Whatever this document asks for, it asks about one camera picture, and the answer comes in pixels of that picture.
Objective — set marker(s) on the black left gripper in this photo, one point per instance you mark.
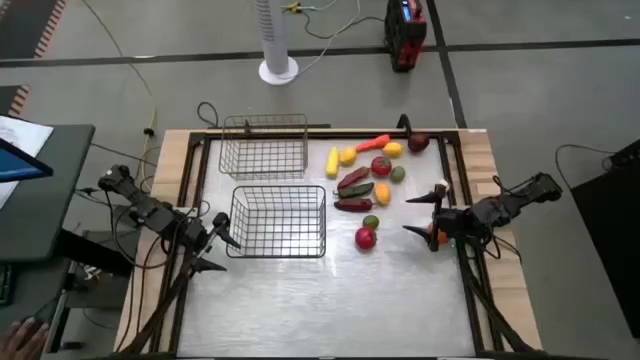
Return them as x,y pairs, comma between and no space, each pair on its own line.
196,237

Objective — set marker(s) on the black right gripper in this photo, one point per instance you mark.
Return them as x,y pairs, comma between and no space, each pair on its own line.
457,222

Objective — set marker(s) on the orange fruit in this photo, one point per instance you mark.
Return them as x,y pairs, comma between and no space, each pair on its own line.
443,237

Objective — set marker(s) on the green lime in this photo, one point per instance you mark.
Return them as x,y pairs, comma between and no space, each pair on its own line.
370,222

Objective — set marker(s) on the red apple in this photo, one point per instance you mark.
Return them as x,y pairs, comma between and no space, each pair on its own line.
365,238

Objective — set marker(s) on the red tomato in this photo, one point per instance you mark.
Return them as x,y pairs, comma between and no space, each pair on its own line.
381,166

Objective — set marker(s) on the dark red round produce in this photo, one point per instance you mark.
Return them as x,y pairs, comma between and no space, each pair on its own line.
418,142

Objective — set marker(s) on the yellow lemon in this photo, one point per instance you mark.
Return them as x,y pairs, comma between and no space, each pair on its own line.
393,149
348,156

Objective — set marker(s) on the dark red pepper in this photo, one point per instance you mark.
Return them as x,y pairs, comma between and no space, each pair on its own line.
353,205

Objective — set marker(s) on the green pepper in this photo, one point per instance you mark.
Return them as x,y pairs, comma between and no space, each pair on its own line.
356,190

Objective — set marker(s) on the orange carrot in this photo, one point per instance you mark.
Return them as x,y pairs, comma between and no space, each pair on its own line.
372,144

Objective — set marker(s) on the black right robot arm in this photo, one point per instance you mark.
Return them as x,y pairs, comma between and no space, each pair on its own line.
505,205

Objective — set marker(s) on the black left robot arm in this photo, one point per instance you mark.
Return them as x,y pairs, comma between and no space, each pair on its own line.
150,210

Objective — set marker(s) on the green avocado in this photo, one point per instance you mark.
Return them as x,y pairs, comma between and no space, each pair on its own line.
397,174

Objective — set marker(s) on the yellow-orange mango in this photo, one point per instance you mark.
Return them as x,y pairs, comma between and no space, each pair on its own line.
382,194

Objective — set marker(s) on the white table cover sheet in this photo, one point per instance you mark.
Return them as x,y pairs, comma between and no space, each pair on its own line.
325,300

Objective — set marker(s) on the dark grey desk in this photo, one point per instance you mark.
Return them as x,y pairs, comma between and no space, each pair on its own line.
50,200

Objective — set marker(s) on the black cabinet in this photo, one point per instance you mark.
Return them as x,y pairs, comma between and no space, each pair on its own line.
615,240

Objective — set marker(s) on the red and black power station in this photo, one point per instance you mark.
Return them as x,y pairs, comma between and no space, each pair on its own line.
405,40

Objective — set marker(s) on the laptop with blue screen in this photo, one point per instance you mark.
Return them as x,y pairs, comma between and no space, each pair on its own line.
20,167

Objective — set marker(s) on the black keyboard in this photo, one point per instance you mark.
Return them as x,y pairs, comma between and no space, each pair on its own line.
5,285

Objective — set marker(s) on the person's hand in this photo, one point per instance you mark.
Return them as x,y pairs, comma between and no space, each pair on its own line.
22,342

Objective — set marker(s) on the white tower fan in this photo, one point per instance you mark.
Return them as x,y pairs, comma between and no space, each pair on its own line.
275,40

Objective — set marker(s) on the white paper sheet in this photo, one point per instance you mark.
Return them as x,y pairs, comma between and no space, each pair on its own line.
25,132

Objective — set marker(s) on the black curved bracket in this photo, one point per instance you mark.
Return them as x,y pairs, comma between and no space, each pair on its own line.
404,125

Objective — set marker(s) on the small black camera mount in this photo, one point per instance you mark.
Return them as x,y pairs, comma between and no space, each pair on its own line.
245,127

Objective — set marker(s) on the black metal table frame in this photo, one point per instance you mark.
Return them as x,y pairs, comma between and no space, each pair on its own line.
320,135

